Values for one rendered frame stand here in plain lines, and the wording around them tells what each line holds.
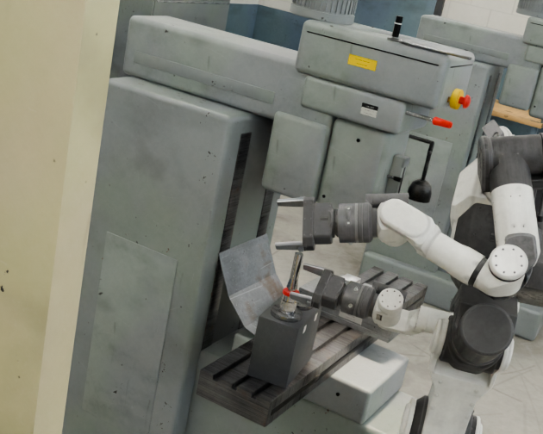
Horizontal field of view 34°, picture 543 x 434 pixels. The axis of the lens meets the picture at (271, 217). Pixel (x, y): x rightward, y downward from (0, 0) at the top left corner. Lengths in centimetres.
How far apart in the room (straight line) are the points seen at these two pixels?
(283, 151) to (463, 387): 97
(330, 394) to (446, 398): 66
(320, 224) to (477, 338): 41
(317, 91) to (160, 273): 81
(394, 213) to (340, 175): 83
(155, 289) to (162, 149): 48
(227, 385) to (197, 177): 70
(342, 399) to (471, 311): 97
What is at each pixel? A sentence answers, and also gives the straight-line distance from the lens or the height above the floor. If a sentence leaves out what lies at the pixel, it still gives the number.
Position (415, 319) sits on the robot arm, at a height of 122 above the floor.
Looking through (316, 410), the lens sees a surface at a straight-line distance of 292.
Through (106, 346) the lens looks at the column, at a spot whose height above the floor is 64.
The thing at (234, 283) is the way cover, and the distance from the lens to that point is 298.
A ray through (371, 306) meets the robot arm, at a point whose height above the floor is 125.
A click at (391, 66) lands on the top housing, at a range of 260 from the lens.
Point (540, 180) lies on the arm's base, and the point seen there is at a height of 172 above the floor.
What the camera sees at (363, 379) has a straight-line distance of 287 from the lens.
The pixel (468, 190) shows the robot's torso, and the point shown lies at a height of 165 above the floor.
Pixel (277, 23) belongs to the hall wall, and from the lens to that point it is 1032.
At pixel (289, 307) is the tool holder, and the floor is 116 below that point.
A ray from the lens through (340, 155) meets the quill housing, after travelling 272.
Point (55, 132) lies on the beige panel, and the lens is 105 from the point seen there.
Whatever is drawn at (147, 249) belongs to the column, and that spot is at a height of 105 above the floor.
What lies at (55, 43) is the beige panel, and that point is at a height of 198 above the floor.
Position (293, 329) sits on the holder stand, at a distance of 245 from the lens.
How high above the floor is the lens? 215
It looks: 18 degrees down
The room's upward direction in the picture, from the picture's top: 11 degrees clockwise
